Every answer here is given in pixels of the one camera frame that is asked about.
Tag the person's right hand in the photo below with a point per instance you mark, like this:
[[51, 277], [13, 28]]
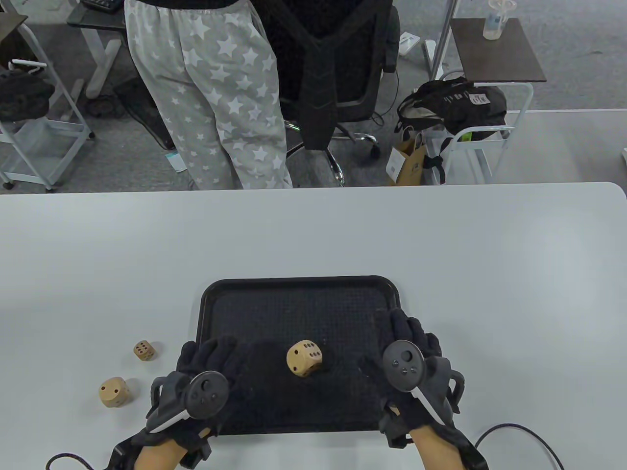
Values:
[[421, 342]]

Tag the person's left hand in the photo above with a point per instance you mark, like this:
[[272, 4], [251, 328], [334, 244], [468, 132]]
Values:
[[235, 362]]

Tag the person's right thumb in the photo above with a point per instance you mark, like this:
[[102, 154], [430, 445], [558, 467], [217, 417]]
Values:
[[374, 368]]

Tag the person's left thumb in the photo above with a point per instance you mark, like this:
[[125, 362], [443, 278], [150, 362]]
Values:
[[267, 362]]

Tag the person's left forearm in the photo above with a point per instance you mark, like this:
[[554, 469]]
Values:
[[156, 455]]

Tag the person's right forearm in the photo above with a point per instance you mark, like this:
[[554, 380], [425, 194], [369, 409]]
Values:
[[438, 448]]

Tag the black controller on right glove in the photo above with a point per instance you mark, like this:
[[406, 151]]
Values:
[[404, 364]]

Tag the black controller on glove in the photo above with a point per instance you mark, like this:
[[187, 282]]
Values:
[[404, 364], [203, 394]]

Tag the large wooden die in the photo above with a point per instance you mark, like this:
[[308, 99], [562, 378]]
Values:
[[302, 359]]

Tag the black plastic tray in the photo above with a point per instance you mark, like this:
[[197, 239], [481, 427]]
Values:
[[303, 303]]

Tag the black controller on left glove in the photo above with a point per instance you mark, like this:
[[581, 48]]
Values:
[[203, 394]]

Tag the small wooden die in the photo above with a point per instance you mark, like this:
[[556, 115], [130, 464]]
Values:
[[144, 350]]

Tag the medium wooden die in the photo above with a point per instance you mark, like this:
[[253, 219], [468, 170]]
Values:
[[113, 392]]

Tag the brown paper bag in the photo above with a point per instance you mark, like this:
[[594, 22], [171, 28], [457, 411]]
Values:
[[409, 164]]

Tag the black backpack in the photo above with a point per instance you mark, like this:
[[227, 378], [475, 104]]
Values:
[[455, 105]]

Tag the black office chair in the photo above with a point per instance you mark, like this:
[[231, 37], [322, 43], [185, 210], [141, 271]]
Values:
[[323, 63]]

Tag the white rolling cart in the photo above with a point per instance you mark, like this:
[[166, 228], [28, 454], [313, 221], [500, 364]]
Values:
[[44, 142]]

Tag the white box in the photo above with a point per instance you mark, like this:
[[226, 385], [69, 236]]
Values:
[[409, 43]]

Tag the white side table brown top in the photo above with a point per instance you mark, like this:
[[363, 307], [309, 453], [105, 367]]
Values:
[[494, 54]]

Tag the black bag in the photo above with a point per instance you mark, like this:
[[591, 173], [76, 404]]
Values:
[[22, 95]]

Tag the clear plastic bottle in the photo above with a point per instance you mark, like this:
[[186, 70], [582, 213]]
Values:
[[495, 22]]

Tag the dark desk with white legs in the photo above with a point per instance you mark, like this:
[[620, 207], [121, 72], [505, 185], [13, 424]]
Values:
[[98, 29]]

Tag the black keyboard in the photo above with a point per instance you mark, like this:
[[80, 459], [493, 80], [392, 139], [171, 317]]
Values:
[[100, 4]]

